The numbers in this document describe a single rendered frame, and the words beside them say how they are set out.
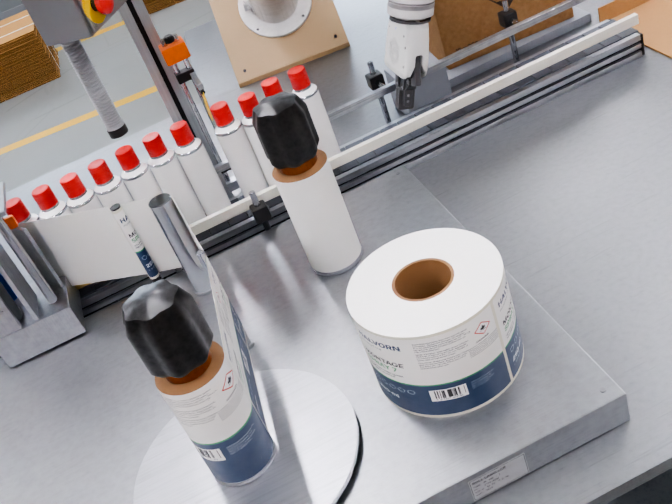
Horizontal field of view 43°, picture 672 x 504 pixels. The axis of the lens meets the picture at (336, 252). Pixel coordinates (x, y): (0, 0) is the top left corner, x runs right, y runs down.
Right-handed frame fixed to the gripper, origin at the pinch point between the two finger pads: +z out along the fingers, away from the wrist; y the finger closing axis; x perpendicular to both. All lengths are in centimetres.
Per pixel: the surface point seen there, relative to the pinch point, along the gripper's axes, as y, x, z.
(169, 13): -412, 20, 93
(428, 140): 5.5, 2.9, 6.8
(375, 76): -8.2, -2.8, -1.8
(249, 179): 1.8, -31.2, 11.8
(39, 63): -387, -64, 111
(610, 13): -12, 53, -9
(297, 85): 0.7, -21.5, -4.9
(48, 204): 1, -67, 12
